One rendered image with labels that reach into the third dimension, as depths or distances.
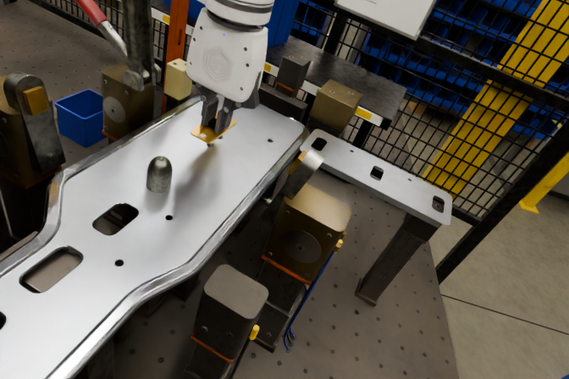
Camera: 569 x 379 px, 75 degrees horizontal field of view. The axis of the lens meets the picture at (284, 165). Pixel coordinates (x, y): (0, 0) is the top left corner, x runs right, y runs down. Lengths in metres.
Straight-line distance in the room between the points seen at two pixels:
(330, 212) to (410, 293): 0.51
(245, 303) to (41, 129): 0.33
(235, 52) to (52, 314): 0.35
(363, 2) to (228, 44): 0.57
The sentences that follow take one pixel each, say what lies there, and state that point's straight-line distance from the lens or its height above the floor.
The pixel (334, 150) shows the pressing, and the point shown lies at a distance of 0.71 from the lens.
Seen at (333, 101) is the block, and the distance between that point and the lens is 0.75.
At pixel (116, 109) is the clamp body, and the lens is 0.68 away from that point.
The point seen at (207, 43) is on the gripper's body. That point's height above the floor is 1.17.
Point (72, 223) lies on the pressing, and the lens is 0.50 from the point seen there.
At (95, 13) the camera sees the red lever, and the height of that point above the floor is 1.13.
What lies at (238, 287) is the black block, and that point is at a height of 0.99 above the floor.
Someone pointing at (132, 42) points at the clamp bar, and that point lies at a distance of 0.62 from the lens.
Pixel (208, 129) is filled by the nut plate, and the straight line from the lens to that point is 0.59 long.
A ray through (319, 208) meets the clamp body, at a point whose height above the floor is 1.04.
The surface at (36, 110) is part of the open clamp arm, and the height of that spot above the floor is 1.07.
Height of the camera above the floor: 1.38
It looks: 37 degrees down
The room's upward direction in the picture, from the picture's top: 20 degrees clockwise
